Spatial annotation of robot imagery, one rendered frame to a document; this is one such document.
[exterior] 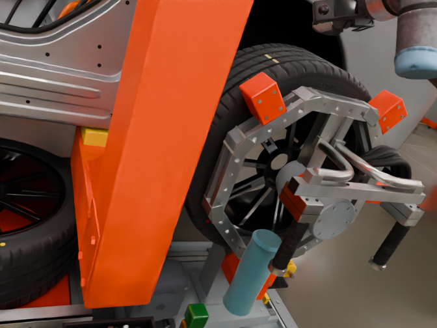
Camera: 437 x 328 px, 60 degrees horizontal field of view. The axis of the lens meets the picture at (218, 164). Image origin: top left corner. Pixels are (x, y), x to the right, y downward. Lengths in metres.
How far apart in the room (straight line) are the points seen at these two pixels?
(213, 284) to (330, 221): 0.62
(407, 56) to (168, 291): 0.94
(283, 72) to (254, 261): 0.49
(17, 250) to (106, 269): 0.32
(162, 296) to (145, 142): 0.67
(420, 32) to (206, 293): 1.13
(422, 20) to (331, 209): 0.46
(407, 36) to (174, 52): 0.43
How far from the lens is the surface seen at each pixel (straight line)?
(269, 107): 0.91
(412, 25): 0.82
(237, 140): 0.93
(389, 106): 1.16
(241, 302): 1.14
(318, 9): 0.94
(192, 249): 2.00
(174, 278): 1.30
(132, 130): 0.72
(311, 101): 0.97
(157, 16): 0.66
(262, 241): 1.02
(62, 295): 1.37
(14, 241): 1.19
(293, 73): 1.02
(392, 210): 1.10
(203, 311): 0.89
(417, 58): 0.80
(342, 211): 1.02
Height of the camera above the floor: 1.30
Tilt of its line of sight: 25 degrees down
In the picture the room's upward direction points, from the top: 21 degrees clockwise
